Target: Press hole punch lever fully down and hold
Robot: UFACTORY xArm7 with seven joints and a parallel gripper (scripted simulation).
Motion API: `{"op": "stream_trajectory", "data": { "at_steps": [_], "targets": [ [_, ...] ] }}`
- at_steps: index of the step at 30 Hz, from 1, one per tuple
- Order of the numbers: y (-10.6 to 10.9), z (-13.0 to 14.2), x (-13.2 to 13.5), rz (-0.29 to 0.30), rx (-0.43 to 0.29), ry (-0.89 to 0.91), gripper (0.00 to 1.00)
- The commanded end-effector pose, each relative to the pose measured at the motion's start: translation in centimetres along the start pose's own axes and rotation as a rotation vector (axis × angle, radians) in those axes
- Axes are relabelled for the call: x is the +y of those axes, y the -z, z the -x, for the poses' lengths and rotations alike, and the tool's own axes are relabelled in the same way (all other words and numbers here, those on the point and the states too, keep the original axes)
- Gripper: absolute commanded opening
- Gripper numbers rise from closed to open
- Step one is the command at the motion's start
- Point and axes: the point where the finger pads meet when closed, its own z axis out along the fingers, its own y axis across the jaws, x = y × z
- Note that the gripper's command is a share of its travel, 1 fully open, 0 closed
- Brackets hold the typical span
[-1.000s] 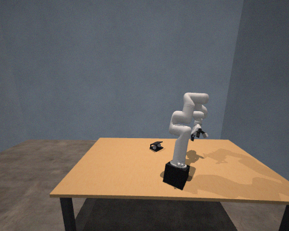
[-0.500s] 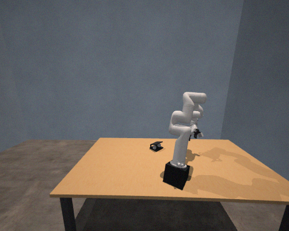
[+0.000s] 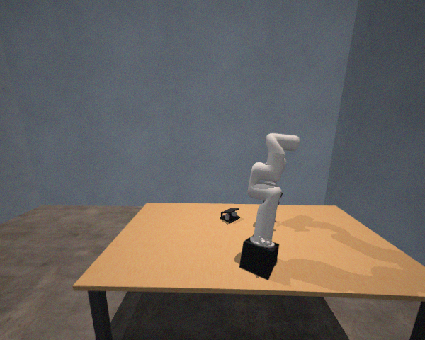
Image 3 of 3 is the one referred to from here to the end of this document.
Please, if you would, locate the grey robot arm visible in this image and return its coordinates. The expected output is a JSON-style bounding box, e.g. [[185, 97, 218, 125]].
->
[[248, 133, 300, 248]]

